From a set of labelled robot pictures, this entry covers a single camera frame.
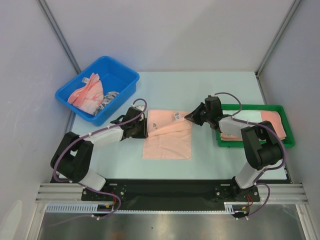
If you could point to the blue plastic bin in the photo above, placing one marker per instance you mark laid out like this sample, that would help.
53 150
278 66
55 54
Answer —
114 76

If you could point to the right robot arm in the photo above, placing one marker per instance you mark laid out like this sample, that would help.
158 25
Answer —
264 150

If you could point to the patterned towel in bin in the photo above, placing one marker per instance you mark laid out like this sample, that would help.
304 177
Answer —
106 100

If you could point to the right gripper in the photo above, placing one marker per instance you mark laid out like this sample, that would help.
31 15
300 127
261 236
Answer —
201 115

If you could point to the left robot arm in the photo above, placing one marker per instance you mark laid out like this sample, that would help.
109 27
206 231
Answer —
72 159

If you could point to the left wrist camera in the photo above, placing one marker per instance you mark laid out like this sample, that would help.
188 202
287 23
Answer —
140 108

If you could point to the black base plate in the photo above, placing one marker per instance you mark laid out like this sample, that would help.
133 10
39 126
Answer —
141 195

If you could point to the pink towel in bin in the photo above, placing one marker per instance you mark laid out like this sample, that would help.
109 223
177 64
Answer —
89 97

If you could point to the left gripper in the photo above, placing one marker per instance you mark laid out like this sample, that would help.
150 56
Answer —
143 134

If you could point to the aluminium frame rail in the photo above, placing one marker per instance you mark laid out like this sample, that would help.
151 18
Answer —
285 194

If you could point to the white slotted cable duct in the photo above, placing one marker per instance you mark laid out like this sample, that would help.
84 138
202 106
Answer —
80 208

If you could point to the light pink embroidered towel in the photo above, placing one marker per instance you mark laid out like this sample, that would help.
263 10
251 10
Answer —
169 135

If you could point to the green plastic tray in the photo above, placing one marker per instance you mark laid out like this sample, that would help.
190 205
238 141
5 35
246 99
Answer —
256 136

